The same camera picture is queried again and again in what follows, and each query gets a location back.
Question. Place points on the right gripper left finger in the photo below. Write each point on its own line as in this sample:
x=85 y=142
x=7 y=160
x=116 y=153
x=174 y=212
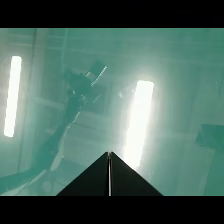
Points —
x=91 y=181

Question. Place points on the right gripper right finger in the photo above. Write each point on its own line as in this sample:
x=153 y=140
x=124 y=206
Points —
x=128 y=181

